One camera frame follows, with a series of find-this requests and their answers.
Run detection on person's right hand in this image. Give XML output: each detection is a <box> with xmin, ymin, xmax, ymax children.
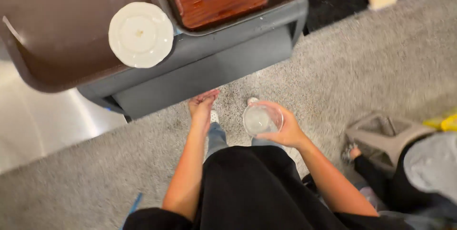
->
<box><xmin>248</xmin><ymin>101</ymin><xmax>310</xmax><ymax>149</ymax></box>

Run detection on person's left hand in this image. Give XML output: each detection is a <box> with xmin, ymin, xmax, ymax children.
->
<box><xmin>188</xmin><ymin>89</ymin><xmax>221</xmax><ymax>132</ymax></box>

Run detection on clear glass cup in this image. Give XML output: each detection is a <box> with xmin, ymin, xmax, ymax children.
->
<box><xmin>242</xmin><ymin>104</ymin><xmax>284</xmax><ymax>137</ymax></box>

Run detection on gray utility cart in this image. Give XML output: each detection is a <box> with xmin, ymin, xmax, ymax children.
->
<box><xmin>77</xmin><ymin>0</ymin><xmax>310</xmax><ymax>120</ymax></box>

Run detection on person's blue jeans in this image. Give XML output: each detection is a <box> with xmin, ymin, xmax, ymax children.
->
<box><xmin>205</xmin><ymin>122</ymin><xmax>286</xmax><ymax>160</ymax></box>

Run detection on white round plate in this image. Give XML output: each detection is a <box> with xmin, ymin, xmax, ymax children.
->
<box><xmin>108</xmin><ymin>2</ymin><xmax>174</xmax><ymax>69</ymax></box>

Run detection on gray bus tub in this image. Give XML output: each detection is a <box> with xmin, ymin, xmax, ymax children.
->
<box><xmin>147</xmin><ymin>0</ymin><xmax>314</xmax><ymax>37</ymax></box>

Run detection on person's black apron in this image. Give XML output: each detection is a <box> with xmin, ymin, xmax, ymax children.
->
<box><xmin>122</xmin><ymin>145</ymin><xmax>415</xmax><ymax>230</ymax></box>

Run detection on brown plastic tray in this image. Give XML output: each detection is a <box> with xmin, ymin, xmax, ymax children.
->
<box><xmin>0</xmin><ymin>0</ymin><xmax>158</xmax><ymax>93</ymax></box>

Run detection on gray step stool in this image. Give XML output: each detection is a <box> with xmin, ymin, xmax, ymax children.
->
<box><xmin>341</xmin><ymin>112</ymin><xmax>437</xmax><ymax>173</ymax></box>

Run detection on yellow object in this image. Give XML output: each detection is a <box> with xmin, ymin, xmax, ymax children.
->
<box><xmin>423</xmin><ymin>108</ymin><xmax>457</xmax><ymax>132</ymax></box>

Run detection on blue strap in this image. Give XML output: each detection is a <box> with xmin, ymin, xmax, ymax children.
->
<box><xmin>119</xmin><ymin>192</ymin><xmax>143</xmax><ymax>230</ymax></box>

